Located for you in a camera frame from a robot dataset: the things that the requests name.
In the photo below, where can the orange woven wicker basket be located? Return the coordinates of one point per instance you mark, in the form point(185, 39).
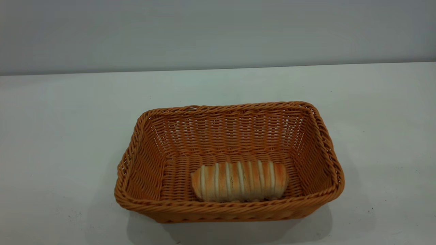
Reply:
point(156, 160)

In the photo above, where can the striped spiral bread roll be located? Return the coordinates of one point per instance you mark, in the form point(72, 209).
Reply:
point(238, 182)

